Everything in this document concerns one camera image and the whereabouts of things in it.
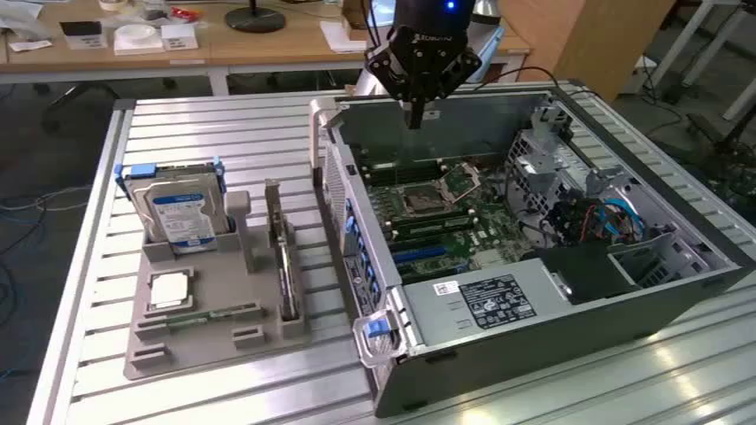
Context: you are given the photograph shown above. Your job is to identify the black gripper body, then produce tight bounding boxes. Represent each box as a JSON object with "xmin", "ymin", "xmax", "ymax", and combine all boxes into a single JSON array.
[{"xmin": 386, "ymin": 0, "xmax": 477, "ymax": 67}]

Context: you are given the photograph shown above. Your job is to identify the Nvidia graphics card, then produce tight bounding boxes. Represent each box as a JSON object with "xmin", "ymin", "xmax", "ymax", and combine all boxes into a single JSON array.
[{"xmin": 264, "ymin": 178, "xmax": 304, "ymax": 322}]

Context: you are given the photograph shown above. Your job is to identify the white paper stack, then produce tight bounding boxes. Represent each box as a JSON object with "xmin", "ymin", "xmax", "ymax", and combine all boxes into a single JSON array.
[{"xmin": 320, "ymin": 19, "xmax": 370, "ymax": 55}]

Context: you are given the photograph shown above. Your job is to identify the brown cardboard box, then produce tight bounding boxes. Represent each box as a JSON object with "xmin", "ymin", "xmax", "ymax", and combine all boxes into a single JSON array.
[{"xmin": 340, "ymin": 0, "xmax": 373, "ymax": 32}]

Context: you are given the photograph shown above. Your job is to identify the black RAM slot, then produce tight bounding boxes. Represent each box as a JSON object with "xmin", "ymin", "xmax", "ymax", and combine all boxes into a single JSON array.
[
  {"xmin": 360, "ymin": 158, "xmax": 448, "ymax": 174},
  {"xmin": 365, "ymin": 170, "xmax": 450, "ymax": 187}
]

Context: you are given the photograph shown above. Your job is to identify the wooden desk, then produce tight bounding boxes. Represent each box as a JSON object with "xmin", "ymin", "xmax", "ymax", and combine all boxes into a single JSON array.
[{"xmin": 0, "ymin": 0, "xmax": 533, "ymax": 85}]

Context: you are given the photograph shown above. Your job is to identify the metal socket cover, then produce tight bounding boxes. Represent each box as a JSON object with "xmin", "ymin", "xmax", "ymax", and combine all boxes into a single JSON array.
[{"xmin": 436, "ymin": 161, "xmax": 482, "ymax": 201}]

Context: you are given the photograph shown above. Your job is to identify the wooden cabinet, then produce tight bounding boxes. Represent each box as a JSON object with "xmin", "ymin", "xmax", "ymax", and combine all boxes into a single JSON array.
[{"xmin": 501, "ymin": 0, "xmax": 678, "ymax": 101}]

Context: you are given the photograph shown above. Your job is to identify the black lamp base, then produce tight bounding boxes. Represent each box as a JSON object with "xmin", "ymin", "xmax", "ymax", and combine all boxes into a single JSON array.
[{"xmin": 222, "ymin": 0, "xmax": 286, "ymax": 35}]

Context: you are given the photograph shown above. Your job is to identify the metal disk bay cage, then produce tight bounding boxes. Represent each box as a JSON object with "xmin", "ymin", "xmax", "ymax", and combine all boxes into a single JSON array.
[{"xmin": 504, "ymin": 104, "xmax": 597, "ymax": 222}]

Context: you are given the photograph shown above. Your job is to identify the CPU socket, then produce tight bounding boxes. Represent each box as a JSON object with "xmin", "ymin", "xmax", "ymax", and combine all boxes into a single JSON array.
[{"xmin": 400, "ymin": 183, "xmax": 441, "ymax": 218}]

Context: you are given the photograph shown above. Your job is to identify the RAM stick with black heatspreader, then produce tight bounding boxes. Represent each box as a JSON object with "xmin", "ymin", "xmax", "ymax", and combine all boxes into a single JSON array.
[{"xmin": 388, "ymin": 212, "xmax": 478, "ymax": 238}]

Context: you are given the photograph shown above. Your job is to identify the green motherboard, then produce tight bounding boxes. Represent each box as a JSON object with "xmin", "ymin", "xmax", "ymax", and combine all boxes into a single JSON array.
[{"xmin": 353, "ymin": 145, "xmax": 544, "ymax": 284}]

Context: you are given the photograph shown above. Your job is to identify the plain white box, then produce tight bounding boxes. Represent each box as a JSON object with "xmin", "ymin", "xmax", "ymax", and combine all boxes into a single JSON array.
[{"xmin": 160, "ymin": 22, "xmax": 200, "ymax": 52}]

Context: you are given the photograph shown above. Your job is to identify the blue expansion slot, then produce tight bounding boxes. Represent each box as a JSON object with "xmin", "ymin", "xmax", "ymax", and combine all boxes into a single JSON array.
[{"xmin": 392, "ymin": 245, "xmax": 449, "ymax": 264}]

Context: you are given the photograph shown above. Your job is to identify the white box with tape roll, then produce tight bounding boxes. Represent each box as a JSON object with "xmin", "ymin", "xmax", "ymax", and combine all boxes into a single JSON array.
[{"xmin": 113, "ymin": 24, "xmax": 165, "ymax": 57}]

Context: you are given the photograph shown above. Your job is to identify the hard disk with blue caddy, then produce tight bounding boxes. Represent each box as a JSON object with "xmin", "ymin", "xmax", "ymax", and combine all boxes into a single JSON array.
[{"xmin": 113, "ymin": 158, "xmax": 233, "ymax": 256}]

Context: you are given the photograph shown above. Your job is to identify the black floor stand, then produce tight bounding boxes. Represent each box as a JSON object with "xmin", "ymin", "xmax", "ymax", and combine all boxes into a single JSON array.
[{"xmin": 684, "ymin": 110, "xmax": 756, "ymax": 196}]

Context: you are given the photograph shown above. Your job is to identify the white box with black lid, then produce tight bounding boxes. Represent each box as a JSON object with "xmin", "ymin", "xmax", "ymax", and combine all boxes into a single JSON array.
[{"xmin": 57, "ymin": 20, "xmax": 109, "ymax": 50}]

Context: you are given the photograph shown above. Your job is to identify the grey power supply unit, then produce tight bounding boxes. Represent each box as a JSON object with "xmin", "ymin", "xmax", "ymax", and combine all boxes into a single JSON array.
[{"xmin": 400, "ymin": 259, "xmax": 574, "ymax": 346}]

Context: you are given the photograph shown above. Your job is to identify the small metal disk bay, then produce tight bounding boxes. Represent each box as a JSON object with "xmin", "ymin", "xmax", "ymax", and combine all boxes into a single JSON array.
[{"xmin": 605, "ymin": 228, "xmax": 713, "ymax": 288}]

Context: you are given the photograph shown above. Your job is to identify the silver CPU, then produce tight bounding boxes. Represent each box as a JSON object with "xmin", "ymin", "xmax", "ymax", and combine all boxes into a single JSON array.
[{"xmin": 146, "ymin": 273, "xmax": 192, "ymax": 309}]

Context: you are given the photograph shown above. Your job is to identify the green RAM stick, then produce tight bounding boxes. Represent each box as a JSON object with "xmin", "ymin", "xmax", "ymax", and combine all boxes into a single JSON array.
[{"xmin": 165, "ymin": 305, "xmax": 260, "ymax": 327}]

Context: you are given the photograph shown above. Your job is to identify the dark grey PC case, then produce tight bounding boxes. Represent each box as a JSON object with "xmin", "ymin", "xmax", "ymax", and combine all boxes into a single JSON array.
[{"xmin": 309, "ymin": 79, "xmax": 756, "ymax": 420}]

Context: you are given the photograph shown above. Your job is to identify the clear plastic bags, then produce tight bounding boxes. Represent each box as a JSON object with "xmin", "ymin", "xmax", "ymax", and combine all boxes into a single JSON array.
[{"xmin": 0, "ymin": 0, "xmax": 57, "ymax": 41}]

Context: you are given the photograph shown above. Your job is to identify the grey printed parts rack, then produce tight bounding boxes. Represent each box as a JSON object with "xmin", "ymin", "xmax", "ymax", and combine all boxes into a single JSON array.
[{"xmin": 120, "ymin": 189, "xmax": 314, "ymax": 382}]

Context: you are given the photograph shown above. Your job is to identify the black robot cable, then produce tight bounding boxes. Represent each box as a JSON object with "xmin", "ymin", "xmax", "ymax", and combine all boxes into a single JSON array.
[{"xmin": 364, "ymin": 0, "xmax": 384, "ymax": 50}]

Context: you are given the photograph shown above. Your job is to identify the black power wire bundle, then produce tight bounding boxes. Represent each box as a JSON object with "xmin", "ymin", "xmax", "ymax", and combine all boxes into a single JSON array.
[{"xmin": 542, "ymin": 198, "xmax": 592, "ymax": 247}]

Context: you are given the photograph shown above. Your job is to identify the red wire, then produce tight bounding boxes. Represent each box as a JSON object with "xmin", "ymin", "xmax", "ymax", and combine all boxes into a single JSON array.
[{"xmin": 574, "ymin": 205, "xmax": 593, "ymax": 243}]

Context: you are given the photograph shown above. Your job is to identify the blue SATA wire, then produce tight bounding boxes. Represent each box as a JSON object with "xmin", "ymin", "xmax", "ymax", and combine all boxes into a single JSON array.
[{"xmin": 593, "ymin": 198, "xmax": 646, "ymax": 243}]

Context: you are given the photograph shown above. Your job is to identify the white table frame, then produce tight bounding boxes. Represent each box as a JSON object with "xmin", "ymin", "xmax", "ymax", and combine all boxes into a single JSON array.
[{"xmin": 646, "ymin": 0, "xmax": 756, "ymax": 120}]

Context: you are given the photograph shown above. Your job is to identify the clear handle with blue tab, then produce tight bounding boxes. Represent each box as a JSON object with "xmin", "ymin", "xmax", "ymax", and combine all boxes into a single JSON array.
[{"xmin": 352, "ymin": 309, "xmax": 409, "ymax": 368}]

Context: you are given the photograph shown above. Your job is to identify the grey floor cable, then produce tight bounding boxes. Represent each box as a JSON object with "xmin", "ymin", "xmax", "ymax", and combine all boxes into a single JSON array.
[{"xmin": 0, "ymin": 185, "xmax": 89, "ymax": 213}]

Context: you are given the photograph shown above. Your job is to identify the blue floor cable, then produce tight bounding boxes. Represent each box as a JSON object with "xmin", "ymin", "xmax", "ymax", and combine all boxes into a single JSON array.
[{"xmin": 0, "ymin": 194, "xmax": 48, "ymax": 382}]

